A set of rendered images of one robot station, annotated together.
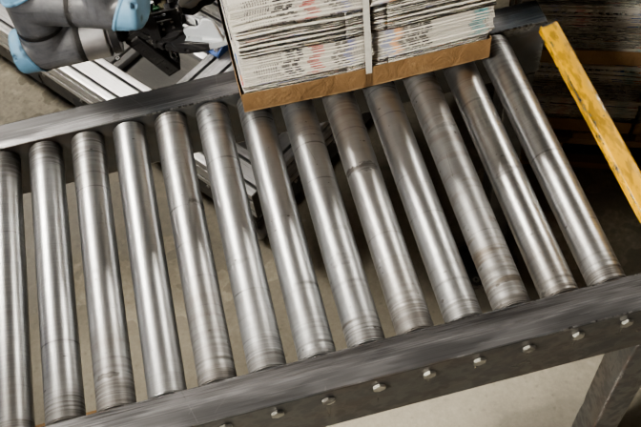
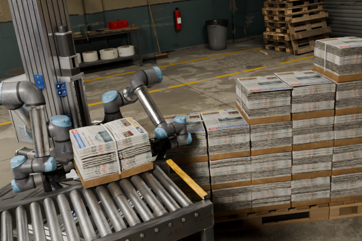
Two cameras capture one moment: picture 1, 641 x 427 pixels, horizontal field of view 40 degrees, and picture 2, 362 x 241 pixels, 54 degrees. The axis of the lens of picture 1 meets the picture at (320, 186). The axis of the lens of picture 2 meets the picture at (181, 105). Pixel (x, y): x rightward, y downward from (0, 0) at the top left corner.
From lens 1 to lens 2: 0.83 m
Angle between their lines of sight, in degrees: 39
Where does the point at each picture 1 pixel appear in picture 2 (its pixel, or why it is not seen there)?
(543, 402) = not seen: outside the picture
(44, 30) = (23, 175)
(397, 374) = (132, 234)
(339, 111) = (112, 185)
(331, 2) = (106, 149)
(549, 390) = not seen: outside the picture
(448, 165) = (144, 191)
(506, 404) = not seen: outside the picture
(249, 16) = (84, 154)
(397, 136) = (129, 188)
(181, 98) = (64, 190)
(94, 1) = (40, 162)
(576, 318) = (181, 213)
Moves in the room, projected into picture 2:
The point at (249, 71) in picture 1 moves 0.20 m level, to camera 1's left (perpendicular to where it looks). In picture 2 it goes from (85, 173) to (43, 183)
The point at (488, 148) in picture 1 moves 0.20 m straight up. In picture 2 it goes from (154, 186) to (150, 150)
